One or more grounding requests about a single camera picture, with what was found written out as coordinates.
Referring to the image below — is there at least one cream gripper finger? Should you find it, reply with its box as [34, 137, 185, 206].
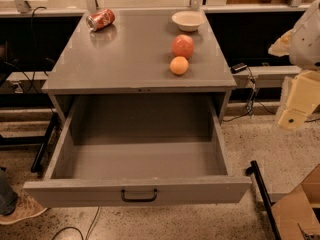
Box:
[268, 30, 292, 57]
[277, 109, 306, 131]

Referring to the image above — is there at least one orange fruit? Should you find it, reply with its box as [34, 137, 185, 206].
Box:
[170, 56, 189, 75]

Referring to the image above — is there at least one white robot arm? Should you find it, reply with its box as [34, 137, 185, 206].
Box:
[268, 0, 320, 131]

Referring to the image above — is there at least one open grey top drawer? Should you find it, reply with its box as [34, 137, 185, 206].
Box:
[24, 94, 251, 207]

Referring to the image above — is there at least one black power adapter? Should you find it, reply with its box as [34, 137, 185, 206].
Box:
[230, 63, 247, 74]

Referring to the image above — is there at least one black metal stand leg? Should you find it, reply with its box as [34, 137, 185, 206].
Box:
[245, 160, 282, 240]

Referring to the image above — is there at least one cardboard box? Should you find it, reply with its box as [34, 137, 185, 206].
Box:
[272, 164, 320, 240]

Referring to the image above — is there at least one white bowl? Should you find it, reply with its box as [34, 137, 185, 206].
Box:
[172, 11, 206, 32]

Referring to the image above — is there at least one red apple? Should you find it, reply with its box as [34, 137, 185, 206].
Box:
[171, 34, 194, 59]

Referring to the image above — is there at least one grey metal cabinet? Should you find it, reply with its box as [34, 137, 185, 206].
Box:
[42, 8, 236, 117]

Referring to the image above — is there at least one red soda can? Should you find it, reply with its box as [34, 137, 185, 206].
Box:
[86, 9, 115, 32]

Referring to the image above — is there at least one black table leg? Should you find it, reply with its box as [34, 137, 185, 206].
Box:
[31, 112, 58, 173]

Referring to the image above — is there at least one tan sneaker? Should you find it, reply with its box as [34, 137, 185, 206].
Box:
[0, 195, 46, 225]

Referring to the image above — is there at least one blue jeans leg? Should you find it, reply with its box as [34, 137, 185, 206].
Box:
[0, 170, 18, 216]

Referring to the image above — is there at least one black drawer handle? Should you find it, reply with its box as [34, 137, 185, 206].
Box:
[121, 189, 158, 203]

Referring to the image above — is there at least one black floor cable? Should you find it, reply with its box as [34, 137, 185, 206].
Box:
[50, 207, 102, 240]

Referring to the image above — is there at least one black hanging cable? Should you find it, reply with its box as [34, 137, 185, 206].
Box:
[3, 5, 56, 95]

